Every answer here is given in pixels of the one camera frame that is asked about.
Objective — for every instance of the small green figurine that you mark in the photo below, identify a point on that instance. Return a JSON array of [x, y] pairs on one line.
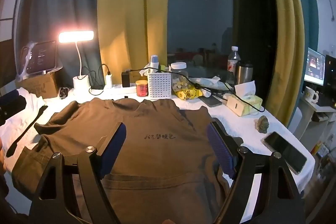
[[262, 124]]

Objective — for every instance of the yellow green packet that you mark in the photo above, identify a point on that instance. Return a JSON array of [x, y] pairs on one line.
[[164, 68]]

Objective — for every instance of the patterned tissue pack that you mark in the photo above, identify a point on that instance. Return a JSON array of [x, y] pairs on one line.
[[207, 82]]

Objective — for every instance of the white plastic basket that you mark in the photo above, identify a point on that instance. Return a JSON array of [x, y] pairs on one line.
[[159, 86]]

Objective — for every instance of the white desk lamp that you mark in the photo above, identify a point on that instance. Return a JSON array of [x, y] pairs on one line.
[[80, 85]]

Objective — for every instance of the clear jar with white lid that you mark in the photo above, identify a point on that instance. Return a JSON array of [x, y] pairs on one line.
[[178, 66]]

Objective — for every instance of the black smartphone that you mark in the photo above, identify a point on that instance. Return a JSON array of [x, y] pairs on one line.
[[284, 151]]

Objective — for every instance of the brown t-shirt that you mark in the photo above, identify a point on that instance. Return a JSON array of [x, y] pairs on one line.
[[162, 161]]

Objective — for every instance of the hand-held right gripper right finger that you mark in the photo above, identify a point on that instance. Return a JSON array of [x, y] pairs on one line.
[[220, 150]]

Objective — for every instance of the red can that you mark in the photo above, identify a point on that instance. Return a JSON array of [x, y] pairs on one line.
[[141, 88]]

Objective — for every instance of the black charger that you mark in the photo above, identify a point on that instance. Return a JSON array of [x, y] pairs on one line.
[[126, 79]]

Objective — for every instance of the white side desk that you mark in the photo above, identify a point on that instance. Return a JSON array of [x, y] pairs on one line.
[[307, 119]]

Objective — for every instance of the blue and white bottle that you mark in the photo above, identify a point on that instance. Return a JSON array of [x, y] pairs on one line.
[[154, 62]]

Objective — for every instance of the tablet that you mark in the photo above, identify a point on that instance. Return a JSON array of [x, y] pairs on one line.
[[42, 56]]

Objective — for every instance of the white garment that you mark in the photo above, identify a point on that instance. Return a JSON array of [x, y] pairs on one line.
[[10, 129]]

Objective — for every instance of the white mug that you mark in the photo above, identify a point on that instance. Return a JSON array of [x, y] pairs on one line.
[[309, 95]]

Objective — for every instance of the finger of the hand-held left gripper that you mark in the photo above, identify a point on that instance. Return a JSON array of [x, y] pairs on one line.
[[15, 106]]

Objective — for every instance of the clear water bottle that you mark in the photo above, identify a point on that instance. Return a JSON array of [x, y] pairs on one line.
[[233, 61]]

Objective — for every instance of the dark monitor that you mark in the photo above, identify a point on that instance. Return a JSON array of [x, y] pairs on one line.
[[330, 69]]

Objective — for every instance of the window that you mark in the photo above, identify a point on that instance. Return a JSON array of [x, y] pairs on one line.
[[199, 16]]

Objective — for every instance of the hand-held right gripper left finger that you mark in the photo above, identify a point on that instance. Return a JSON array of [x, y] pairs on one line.
[[115, 145]]

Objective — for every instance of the yellow curtain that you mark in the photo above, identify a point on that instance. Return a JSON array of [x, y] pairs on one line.
[[286, 29], [131, 16]]

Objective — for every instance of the computer monitor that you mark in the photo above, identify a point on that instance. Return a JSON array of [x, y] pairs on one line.
[[315, 66]]

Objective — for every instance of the yellow duck snack packet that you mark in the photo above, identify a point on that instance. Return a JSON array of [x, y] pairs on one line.
[[187, 94]]

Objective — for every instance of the cardboard box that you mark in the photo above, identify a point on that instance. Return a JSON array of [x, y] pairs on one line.
[[39, 85]]

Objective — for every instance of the white power strip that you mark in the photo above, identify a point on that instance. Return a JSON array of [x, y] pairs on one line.
[[118, 90]]

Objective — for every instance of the green tissue pack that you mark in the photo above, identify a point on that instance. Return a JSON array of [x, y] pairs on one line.
[[250, 104]]

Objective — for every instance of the grey phone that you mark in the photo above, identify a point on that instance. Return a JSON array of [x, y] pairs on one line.
[[211, 101]]

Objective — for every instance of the steel thermos mug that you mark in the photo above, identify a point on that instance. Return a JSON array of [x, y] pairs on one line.
[[244, 73]]

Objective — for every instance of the crumpled tissue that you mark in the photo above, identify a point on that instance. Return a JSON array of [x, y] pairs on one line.
[[143, 72]]

